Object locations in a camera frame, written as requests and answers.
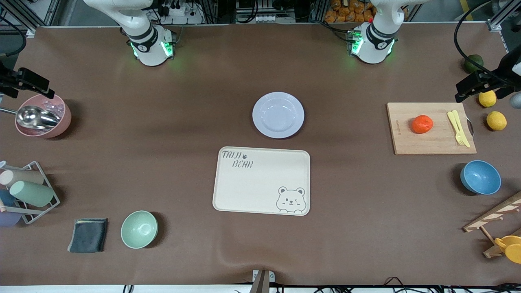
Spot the orange fruit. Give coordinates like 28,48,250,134
411,115,434,134

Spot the pale lilac round plate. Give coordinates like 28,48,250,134
252,92,305,139

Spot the yellow lemon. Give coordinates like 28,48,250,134
478,90,497,108
486,111,508,131

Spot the dark green lime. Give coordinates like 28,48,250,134
464,54,484,74

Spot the clear ice cubes pile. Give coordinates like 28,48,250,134
41,99,66,118

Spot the metal scoop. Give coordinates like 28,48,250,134
0,105,61,131

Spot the yellow plastic fork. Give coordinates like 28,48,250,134
447,112,464,146

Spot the pink bowl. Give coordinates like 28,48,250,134
15,93,72,139

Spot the wooden cutting board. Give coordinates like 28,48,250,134
386,102,477,155

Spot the blue bowl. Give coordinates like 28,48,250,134
460,160,502,195

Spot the beige cup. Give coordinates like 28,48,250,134
0,169,44,188

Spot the mint green cup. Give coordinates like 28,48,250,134
9,180,55,208

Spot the blue cup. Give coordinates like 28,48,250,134
0,189,17,207

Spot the purple cup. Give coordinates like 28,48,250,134
0,210,22,227

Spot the wooden drying rack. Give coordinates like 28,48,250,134
463,191,521,259

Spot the orange toy bread pile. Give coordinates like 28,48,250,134
324,0,377,23

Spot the white power strip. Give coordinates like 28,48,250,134
161,0,204,25

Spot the dark grey folded cloth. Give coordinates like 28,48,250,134
67,218,109,254

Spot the yellow mug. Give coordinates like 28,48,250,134
495,235,521,264

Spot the mint green bowl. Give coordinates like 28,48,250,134
120,210,158,249

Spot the cream bear print tray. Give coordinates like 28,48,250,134
212,146,311,216

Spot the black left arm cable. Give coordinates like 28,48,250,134
453,0,513,88

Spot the aluminium frame profile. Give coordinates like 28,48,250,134
487,0,521,32
0,0,62,38

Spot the grey wire cup rack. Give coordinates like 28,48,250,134
0,161,61,225

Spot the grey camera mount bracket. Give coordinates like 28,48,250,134
249,269,276,293

